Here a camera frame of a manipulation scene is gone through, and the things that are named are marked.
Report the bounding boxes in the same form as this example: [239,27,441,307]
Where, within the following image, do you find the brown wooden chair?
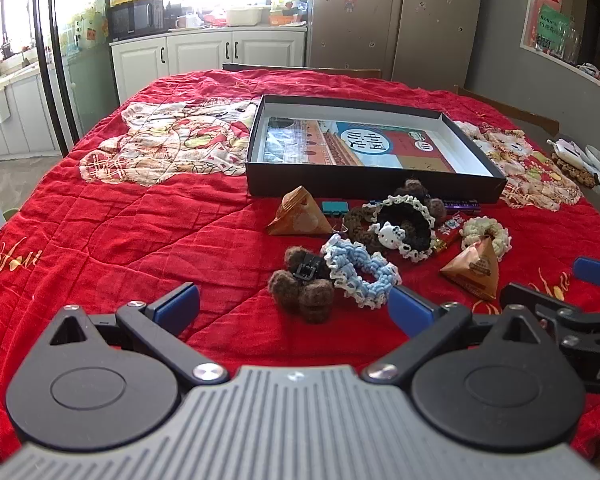
[452,85,561,136]

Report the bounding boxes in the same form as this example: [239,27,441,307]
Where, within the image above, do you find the white kitchen cabinet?
[110,27,308,106]

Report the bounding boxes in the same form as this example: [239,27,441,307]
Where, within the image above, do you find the woven coaster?
[552,152,597,187]

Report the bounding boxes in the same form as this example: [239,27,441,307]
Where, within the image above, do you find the teal binder clip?
[322,200,352,235]

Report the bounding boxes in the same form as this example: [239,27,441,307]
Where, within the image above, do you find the white wall shelf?
[520,0,600,106]

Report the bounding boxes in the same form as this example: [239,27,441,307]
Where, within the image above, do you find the brown crocheted scrunchie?
[342,203,386,251]

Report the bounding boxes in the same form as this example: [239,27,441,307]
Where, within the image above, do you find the black microwave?
[107,0,167,41]

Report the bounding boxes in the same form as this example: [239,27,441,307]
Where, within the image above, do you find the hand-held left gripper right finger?
[362,285,561,386]

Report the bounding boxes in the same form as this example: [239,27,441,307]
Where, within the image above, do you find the red printed blanket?
[0,69,600,466]

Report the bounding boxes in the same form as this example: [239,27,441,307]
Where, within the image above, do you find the black white-lace cat scrunchie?
[362,194,441,264]

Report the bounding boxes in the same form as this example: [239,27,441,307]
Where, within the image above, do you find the dark brown fuzzy scrunchie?
[392,179,448,218]

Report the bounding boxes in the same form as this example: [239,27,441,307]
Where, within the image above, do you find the printed book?
[262,117,456,173]

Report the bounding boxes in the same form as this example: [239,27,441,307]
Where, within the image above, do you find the cream crocheted scrunchie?
[460,216,512,261]

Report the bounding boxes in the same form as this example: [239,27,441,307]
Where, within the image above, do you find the brown fuzzy hair claw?
[266,246,337,323]

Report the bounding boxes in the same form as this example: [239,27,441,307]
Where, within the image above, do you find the grey refrigerator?
[307,0,486,81]

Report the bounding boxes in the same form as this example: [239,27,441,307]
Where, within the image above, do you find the side kitchen counter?
[0,60,48,161]

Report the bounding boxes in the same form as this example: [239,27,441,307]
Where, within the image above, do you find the brown triangular packet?
[439,236,501,302]
[266,185,333,237]

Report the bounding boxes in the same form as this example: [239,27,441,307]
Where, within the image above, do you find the green poster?
[537,4,572,53]

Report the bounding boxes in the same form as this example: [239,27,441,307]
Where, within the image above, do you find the red paper card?
[525,0,563,51]

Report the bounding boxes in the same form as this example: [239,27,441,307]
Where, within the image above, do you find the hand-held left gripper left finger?
[49,282,231,387]

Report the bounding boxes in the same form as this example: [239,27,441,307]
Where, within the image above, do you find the blue white-lace scrunchie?
[321,235,402,309]

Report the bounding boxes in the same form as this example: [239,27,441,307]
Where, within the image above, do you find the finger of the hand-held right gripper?
[500,282,581,331]
[572,256,600,288]

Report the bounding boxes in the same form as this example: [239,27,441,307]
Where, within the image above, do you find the black door frame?
[32,0,81,156]

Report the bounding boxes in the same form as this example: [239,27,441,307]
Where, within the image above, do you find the dark wooden chair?
[222,62,383,81]

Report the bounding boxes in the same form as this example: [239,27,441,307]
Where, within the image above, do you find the black cardboard box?
[244,94,508,204]

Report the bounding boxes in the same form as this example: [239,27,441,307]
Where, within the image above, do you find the red lighter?
[432,212,468,256]

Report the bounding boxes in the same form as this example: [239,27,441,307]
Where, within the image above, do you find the white plastic basin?
[225,6,271,27]

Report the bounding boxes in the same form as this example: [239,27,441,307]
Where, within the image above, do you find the glass jars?
[564,25,587,63]

